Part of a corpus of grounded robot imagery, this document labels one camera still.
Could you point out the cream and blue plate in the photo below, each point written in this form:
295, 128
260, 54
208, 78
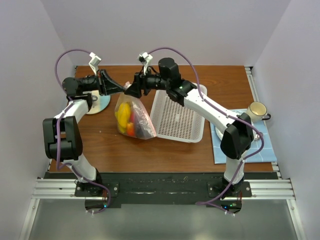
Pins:
99, 102

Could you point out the white paper plate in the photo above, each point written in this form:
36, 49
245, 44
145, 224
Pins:
220, 132

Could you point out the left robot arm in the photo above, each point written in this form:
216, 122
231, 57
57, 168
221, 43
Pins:
62, 138

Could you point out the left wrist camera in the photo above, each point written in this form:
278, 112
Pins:
94, 62

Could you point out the cream enamel mug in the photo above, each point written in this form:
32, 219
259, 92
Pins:
257, 111

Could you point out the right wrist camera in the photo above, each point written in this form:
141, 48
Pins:
145, 59

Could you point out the aluminium frame rail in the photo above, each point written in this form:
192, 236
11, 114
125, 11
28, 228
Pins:
268, 211

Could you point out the red fake apple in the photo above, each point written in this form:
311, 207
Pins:
132, 118

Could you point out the purple fake eggplant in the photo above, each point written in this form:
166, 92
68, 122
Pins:
143, 126

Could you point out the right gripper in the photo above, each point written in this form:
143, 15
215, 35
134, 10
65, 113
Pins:
140, 82

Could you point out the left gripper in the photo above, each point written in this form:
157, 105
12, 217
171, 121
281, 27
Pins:
105, 85

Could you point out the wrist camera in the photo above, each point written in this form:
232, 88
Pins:
145, 59
94, 62

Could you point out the red orange fake peach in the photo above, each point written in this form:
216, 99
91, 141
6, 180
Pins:
130, 129

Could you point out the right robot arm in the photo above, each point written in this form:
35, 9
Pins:
236, 129

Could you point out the blue checked cloth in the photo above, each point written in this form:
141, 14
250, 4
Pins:
266, 155

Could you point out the clear zip top bag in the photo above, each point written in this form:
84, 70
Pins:
135, 104

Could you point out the white plastic basket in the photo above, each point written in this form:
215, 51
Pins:
175, 122

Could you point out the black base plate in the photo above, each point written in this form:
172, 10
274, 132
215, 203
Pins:
184, 188

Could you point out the yellow fake banana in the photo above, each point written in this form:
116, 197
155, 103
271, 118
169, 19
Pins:
123, 116

